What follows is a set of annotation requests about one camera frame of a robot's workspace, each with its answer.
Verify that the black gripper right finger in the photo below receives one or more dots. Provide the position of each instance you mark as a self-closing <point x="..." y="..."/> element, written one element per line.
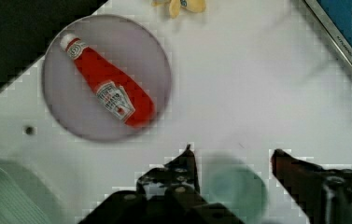
<point x="324" y="195"/>

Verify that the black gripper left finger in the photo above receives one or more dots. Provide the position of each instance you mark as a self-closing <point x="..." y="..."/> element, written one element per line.
<point x="180" y="171"/>

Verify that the green cup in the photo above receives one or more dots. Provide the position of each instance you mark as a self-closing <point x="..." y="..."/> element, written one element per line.
<point x="232" y="183"/>

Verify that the red ketchup bottle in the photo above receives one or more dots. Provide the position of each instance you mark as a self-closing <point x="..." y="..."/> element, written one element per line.
<point x="116" y="91"/>

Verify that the grey round plate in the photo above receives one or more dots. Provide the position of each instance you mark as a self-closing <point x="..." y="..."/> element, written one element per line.
<point x="124" y="43"/>

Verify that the green colander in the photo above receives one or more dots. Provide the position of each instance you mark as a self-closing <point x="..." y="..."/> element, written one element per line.
<point x="25" y="199"/>

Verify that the peeled toy banana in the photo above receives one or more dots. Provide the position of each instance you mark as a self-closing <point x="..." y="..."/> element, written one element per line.
<point x="174" y="6"/>

